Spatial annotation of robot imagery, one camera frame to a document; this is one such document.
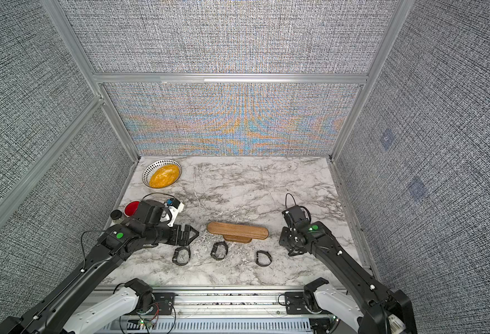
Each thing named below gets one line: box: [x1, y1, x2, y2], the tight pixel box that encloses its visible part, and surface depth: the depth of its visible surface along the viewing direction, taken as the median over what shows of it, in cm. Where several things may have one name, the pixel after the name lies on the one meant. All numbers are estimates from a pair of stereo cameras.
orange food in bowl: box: [148, 164, 181, 188], surface depth 105 cm
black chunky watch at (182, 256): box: [171, 245, 192, 267], surface depth 85 cm
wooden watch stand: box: [206, 221, 270, 244], surface depth 85 cm
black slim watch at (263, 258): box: [255, 249, 273, 268], surface depth 85 cm
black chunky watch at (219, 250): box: [210, 240, 229, 261], surface depth 87 cm
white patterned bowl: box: [141, 158, 183, 190], surface depth 108 cm
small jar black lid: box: [109, 209, 124, 225], surface depth 88 cm
